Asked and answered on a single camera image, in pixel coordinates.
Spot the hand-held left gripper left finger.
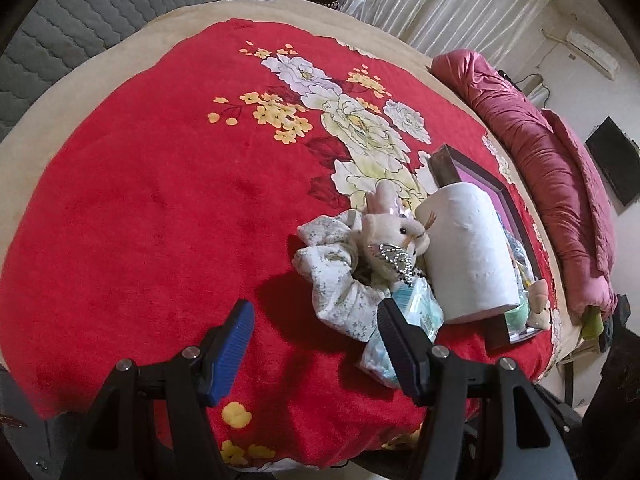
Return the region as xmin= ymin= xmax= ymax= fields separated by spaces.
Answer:
xmin=60 ymin=299 xmax=256 ymax=480

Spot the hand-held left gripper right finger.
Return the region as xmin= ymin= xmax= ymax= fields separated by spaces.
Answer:
xmin=376 ymin=297 xmax=576 ymax=480

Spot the blue white tissue packet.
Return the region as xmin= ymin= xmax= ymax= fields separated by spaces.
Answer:
xmin=357 ymin=327 xmax=402 ymax=389

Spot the white floral scrunchie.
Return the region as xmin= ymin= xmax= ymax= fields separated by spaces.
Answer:
xmin=292 ymin=210 xmax=397 ymax=343

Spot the rhinestone hair clip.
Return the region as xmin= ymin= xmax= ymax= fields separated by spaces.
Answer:
xmin=369 ymin=242 xmax=426 ymax=287

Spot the white toilet paper roll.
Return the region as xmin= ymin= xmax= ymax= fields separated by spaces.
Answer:
xmin=416 ymin=182 xmax=521 ymax=325

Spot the cream plush rabbit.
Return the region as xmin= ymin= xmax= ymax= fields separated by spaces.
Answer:
xmin=357 ymin=181 xmax=432 ymax=286
xmin=525 ymin=280 xmax=552 ymax=331

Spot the red floral blanket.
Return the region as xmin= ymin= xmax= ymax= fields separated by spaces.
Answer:
xmin=0 ymin=17 xmax=563 ymax=466

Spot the green cloth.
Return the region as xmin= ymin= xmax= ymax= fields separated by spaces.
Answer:
xmin=580 ymin=305 xmax=607 ymax=339

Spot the pink rolled quilt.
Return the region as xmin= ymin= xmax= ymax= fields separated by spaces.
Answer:
xmin=431 ymin=49 xmax=618 ymax=318

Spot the small black device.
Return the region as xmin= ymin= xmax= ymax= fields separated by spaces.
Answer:
xmin=497 ymin=69 xmax=524 ymax=92

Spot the white pleated curtain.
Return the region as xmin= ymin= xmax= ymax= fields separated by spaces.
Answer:
xmin=340 ymin=0 xmax=556 ymax=68

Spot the white air conditioner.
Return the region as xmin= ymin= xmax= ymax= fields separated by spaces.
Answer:
xmin=566 ymin=31 xmax=620 ymax=80

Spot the grey quilted cover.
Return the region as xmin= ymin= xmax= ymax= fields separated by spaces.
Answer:
xmin=0 ymin=0 xmax=266 ymax=141

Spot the black wall television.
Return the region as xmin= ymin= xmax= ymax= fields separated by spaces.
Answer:
xmin=585 ymin=116 xmax=640 ymax=208

